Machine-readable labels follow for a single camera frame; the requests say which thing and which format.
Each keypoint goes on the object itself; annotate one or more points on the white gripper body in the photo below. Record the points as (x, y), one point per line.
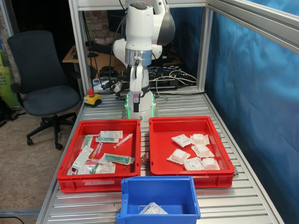
(138, 85)

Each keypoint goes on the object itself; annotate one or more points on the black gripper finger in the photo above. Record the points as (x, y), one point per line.
(136, 105)

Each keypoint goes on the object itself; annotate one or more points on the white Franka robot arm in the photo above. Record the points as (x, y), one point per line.
(139, 26)

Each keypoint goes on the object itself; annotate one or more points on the red plastic crate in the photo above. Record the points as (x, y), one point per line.
(162, 131)
(68, 186)

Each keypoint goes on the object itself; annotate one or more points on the white labelled flat packet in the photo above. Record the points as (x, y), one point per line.
(113, 134)

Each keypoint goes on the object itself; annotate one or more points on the clear plastic syringe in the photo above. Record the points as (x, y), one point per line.
(123, 141)

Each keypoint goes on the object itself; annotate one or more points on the white round spool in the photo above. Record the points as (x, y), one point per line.
(99, 84)

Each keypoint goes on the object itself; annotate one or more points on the wooden desk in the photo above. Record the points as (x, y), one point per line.
(106, 60)

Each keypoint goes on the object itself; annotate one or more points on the yellow emergency stop button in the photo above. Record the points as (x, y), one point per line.
(91, 100)

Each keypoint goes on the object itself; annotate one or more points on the large green syringe packet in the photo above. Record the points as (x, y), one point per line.
(118, 159)

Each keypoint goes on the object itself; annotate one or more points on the pink syringe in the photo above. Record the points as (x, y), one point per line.
(98, 149)

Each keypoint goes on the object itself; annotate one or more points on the coiled tubing packet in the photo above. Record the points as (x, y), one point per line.
(104, 168)

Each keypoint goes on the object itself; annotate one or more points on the flat white green-print packet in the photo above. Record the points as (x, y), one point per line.
(81, 159)

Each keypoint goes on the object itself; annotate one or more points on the blue plastic bin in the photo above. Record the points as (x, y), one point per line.
(167, 192)

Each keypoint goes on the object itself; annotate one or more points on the dark office chair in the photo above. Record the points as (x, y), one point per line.
(34, 62)

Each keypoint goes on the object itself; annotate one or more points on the blue fabric backdrop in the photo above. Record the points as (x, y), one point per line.
(249, 88)

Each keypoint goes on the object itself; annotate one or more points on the green printed banner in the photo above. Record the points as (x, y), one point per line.
(0, 73)

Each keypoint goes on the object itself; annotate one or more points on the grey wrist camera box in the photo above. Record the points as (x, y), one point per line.
(116, 85)

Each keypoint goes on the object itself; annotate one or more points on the metal corner bracket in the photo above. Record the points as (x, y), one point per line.
(145, 161)
(236, 173)

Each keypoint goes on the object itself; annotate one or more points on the aluminium profile frame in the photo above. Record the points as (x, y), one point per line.
(74, 45)

